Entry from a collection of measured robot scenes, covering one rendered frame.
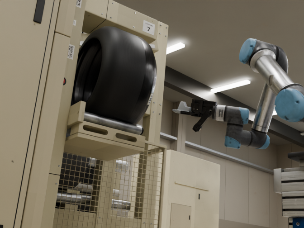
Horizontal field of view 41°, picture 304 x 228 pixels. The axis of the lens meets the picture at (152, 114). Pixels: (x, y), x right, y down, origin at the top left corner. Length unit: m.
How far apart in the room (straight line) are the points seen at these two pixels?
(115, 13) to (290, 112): 1.43
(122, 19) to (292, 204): 1.57
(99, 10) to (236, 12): 4.77
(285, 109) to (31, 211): 0.95
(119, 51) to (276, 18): 5.57
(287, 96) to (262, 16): 5.75
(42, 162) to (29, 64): 0.26
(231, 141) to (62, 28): 1.01
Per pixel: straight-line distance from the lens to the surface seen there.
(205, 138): 12.02
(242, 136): 1.94
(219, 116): 1.95
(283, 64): 1.96
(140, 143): 2.01
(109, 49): 1.99
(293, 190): 1.63
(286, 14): 7.28
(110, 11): 2.61
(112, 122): 1.98
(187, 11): 7.15
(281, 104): 1.59
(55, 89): 1.15
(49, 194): 1.89
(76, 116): 1.88
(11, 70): 1.12
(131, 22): 2.67
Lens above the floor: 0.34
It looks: 18 degrees up
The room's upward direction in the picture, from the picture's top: 5 degrees clockwise
